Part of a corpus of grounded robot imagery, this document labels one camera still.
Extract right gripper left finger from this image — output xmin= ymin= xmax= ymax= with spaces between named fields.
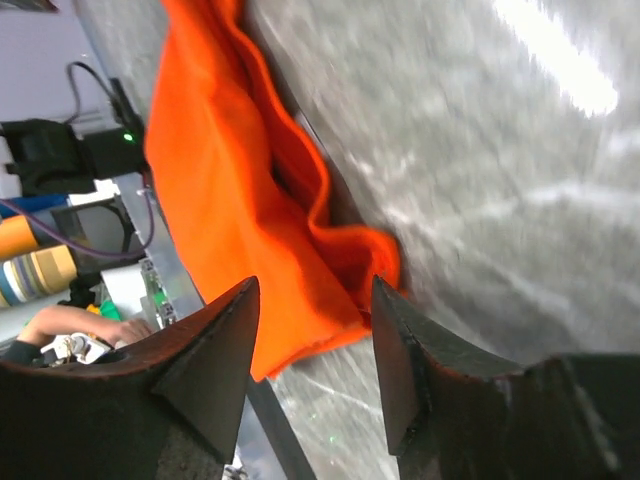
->
xmin=1 ymin=277 xmax=260 ymax=479

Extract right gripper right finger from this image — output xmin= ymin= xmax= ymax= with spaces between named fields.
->
xmin=371 ymin=278 xmax=639 ymax=479

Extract orange t shirt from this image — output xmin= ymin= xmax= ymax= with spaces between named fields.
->
xmin=146 ymin=1 xmax=401 ymax=381

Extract person forearm in background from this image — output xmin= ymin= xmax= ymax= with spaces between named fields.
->
xmin=17 ymin=305 xmax=153 ymax=347

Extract rolls of tape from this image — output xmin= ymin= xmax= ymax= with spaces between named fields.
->
xmin=1 ymin=216 xmax=78 ymax=308

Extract black equipment box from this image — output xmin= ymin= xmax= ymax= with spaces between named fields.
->
xmin=1 ymin=119 xmax=147 ymax=197

